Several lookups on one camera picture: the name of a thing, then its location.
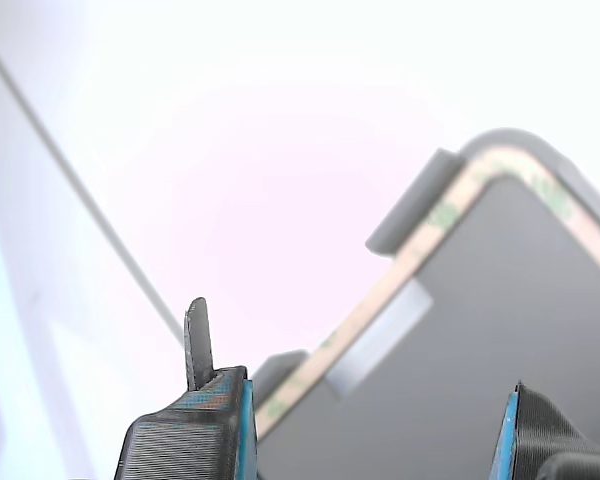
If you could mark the thin rectangular frame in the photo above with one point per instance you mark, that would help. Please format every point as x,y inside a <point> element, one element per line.
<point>360,304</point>

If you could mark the grey holder platform black legs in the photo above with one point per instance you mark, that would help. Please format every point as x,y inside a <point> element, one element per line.
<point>480,350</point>

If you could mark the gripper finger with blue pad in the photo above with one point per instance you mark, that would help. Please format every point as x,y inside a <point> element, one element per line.
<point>190,440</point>
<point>540,440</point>

